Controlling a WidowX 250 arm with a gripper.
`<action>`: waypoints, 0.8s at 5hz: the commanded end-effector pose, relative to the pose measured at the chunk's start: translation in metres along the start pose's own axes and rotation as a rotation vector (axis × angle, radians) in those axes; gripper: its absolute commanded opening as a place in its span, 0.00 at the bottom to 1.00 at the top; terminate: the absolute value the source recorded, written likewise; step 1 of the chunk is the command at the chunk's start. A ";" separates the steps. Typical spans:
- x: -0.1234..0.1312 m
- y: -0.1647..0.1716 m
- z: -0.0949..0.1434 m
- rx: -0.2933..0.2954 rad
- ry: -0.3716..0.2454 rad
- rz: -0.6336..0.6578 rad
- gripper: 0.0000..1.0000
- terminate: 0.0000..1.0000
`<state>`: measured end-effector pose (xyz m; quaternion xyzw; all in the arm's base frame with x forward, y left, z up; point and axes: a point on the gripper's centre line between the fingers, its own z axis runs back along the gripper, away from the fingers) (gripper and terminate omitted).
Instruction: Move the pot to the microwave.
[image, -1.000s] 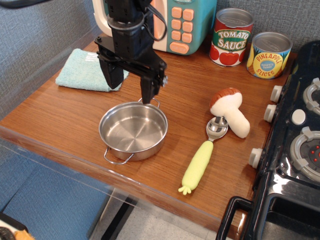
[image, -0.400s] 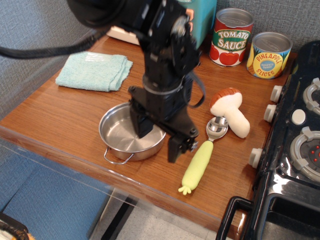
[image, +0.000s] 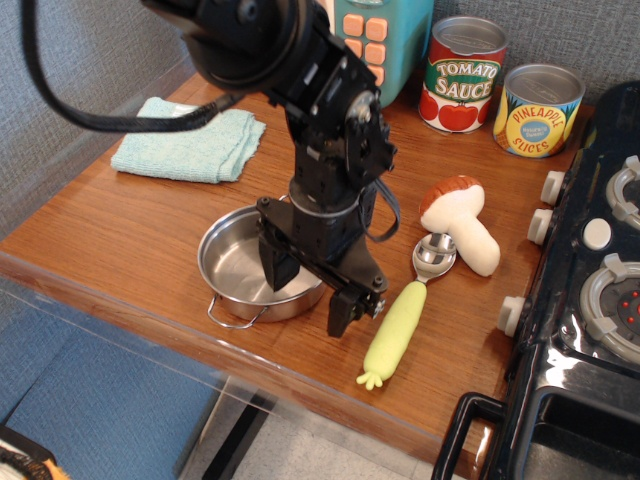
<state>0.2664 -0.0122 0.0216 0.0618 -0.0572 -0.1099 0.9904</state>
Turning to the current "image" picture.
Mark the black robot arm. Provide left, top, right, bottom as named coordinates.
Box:
left=148, top=1, right=398, bottom=337

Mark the light blue folded cloth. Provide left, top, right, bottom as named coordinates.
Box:
left=111, top=109, right=266, bottom=184

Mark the small stainless steel pot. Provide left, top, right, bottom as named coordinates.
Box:
left=197, top=205, right=326, bottom=330

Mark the plush toy mushroom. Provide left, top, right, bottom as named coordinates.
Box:
left=419, top=175, right=501, bottom=277

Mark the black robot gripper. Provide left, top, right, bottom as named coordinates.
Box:
left=256, top=192, right=389, bottom=338

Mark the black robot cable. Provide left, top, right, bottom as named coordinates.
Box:
left=18, top=0, right=246, bottom=135

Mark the black toy stove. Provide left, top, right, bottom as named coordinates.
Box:
left=432, top=81, right=639, bottom=479

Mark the tomato sauce can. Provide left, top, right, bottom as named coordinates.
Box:
left=419, top=16, right=508, bottom=133

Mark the pineapple slices can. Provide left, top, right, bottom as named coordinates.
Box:
left=493, top=64, right=585, bottom=159

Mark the orange object bottom corner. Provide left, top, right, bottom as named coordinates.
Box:
left=0, top=439, right=71, bottom=480

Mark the spoon with green handle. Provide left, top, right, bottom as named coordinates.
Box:
left=356, top=233, right=457, bottom=391

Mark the teal toy microwave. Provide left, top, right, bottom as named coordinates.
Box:
left=320, top=0, right=434, bottom=107

